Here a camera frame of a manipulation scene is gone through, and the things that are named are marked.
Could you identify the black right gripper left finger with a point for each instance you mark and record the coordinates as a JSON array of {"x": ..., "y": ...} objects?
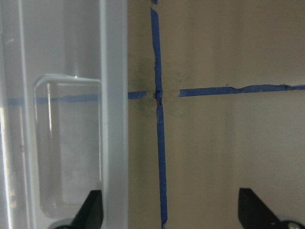
[{"x": 90, "y": 215}]

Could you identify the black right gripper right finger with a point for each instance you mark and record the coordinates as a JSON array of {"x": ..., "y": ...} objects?
[{"x": 253, "y": 213}]

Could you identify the clear ribbed box lid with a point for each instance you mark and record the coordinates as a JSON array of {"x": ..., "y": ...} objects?
[{"x": 59, "y": 114}]

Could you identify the clear plastic storage box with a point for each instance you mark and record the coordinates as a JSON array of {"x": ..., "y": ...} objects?
[{"x": 114, "y": 114}]

